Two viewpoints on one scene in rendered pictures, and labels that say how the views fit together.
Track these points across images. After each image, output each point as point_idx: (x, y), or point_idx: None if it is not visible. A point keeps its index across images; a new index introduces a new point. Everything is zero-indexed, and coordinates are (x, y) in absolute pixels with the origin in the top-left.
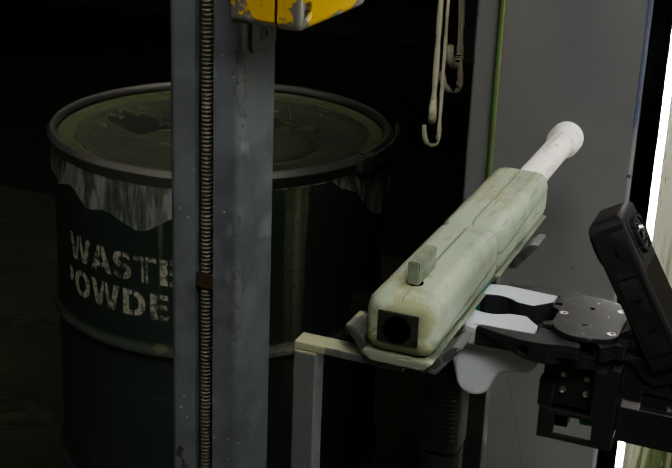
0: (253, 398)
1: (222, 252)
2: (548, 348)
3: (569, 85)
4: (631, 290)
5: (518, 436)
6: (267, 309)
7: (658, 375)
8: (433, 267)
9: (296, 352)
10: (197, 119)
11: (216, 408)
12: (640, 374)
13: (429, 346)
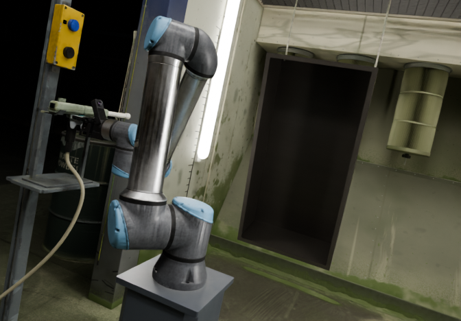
0: (43, 133)
1: (40, 103)
2: (80, 117)
3: (137, 112)
4: (95, 110)
5: (121, 184)
6: (50, 119)
7: (97, 125)
8: (64, 101)
9: (40, 112)
10: (41, 81)
11: (35, 132)
12: (95, 125)
13: (56, 108)
